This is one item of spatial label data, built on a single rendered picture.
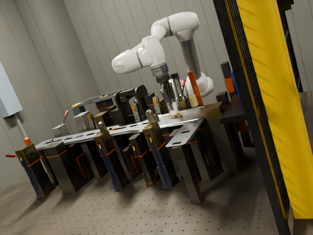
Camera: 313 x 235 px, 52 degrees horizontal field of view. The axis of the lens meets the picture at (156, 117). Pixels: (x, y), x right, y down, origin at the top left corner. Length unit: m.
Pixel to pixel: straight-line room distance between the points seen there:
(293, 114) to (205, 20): 3.41
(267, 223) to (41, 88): 4.21
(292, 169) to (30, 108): 4.07
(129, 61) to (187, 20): 0.64
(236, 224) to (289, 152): 0.36
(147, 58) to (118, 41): 3.23
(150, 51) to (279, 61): 0.81
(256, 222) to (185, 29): 1.36
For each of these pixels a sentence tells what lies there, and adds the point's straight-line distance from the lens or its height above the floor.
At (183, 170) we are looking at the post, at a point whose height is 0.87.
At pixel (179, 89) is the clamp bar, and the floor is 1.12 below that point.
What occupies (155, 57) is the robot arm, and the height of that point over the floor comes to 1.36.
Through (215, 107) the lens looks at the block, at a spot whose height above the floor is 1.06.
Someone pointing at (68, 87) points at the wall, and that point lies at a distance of 4.98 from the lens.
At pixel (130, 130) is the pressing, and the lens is 1.87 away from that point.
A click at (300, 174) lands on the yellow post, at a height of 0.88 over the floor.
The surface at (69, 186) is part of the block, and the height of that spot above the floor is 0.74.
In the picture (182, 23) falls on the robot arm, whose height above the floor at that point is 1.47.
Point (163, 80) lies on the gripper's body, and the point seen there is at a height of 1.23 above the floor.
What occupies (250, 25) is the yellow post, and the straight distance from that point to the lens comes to 1.04.
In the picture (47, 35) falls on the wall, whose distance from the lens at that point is 4.97.
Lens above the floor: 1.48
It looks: 14 degrees down
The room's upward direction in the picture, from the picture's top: 20 degrees counter-clockwise
